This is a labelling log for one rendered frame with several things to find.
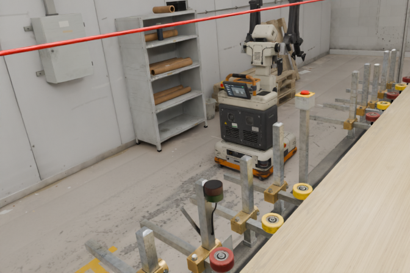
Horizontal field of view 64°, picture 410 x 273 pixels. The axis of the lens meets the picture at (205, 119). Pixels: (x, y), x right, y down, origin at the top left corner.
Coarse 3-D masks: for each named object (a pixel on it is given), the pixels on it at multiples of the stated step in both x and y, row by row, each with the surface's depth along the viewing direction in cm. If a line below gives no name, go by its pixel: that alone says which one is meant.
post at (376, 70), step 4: (376, 64) 245; (380, 64) 246; (376, 68) 246; (376, 72) 246; (376, 76) 247; (376, 80) 248; (372, 84) 251; (376, 84) 249; (372, 88) 252; (376, 88) 250; (372, 92) 253; (376, 92) 252; (372, 96) 254; (376, 96) 254; (372, 100) 255
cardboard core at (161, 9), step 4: (156, 8) 392; (160, 8) 387; (164, 8) 383; (168, 8) 378; (172, 8) 384; (156, 12) 395; (160, 12) 391; (164, 12) 387; (168, 12) 383; (172, 12) 382
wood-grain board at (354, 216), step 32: (384, 128) 188; (352, 160) 157; (384, 160) 154; (320, 192) 135; (352, 192) 133; (384, 192) 131; (288, 224) 118; (320, 224) 117; (352, 224) 116; (384, 224) 114; (256, 256) 106; (288, 256) 104; (320, 256) 103; (352, 256) 102; (384, 256) 101
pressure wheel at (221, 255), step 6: (210, 252) 108; (216, 252) 108; (222, 252) 108; (228, 252) 107; (210, 258) 106; (216, 258) 106; (222, 258) 106; (228, 258) 105; (210, 264) 106; (216, 264) 103; (222, 264) 103; (228, 264) 103; (216, 270) 104; (222, 270) 104; (228, 270) 104
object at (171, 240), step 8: (144, 224) 132; (152, 224) 132; (160, 232) 127; (168, 232) 126; (160, 240) 127; (168, 240) 123; (176, 240) 122; (176, 248) 121; (184, 248) 117; (192, 248) 117; (208, 264) 111; (216, 272) 109; (224, 272) 106
